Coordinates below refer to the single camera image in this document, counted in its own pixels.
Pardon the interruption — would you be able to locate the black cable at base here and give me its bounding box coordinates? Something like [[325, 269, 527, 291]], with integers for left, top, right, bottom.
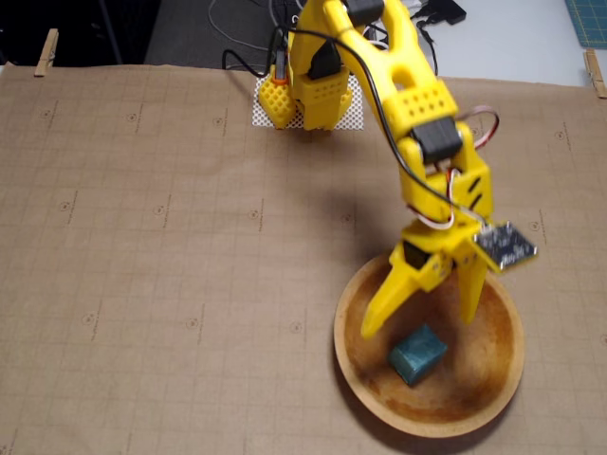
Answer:
[[221, 27, 290, 80]]

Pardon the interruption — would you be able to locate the blue camera circuit board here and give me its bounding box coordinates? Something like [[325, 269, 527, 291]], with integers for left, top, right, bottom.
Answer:
[[473, 221, 540, 277]]

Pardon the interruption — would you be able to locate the blue wooden block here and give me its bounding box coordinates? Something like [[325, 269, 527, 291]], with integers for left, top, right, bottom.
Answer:
[[387, 324, 449, 386]]

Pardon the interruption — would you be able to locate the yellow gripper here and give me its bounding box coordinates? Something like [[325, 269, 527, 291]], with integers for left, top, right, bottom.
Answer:
[[359, 221, 488, 339]]

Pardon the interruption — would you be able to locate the round wooden bowl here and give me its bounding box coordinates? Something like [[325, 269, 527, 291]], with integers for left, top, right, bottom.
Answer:
[[333, 250, 526, 438]]

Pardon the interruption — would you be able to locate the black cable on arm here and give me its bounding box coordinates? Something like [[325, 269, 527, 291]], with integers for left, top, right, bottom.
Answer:
[[287, 27, 487, 224]]

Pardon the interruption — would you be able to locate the wooden clothespin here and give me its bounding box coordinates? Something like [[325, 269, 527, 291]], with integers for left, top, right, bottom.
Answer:
[[33, 27, 61, 78], [582, 48, 607, 100]]

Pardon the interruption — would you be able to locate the yellow lattice holder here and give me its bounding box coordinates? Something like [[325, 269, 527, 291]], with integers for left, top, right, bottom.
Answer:
[[262, 70, 294, 130]]

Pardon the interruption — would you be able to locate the white cable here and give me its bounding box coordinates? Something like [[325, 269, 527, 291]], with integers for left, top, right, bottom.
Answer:
[[207, 0, 276, 51]]

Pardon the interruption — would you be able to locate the green cutting mat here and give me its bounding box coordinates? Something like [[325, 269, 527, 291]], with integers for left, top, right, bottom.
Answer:
[[565, 0, 607, 47]]

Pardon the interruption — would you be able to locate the black power adapter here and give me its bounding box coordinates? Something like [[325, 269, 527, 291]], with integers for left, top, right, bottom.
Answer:
[[416, 0, 469, 27]]

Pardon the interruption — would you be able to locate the grid-printed wrapping paper sheet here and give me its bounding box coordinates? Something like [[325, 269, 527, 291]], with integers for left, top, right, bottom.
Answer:
[[0, 64, 607, 455]]

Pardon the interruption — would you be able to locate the white mesh pad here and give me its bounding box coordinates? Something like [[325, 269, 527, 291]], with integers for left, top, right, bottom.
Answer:
[[250, 74, 367, 132]]

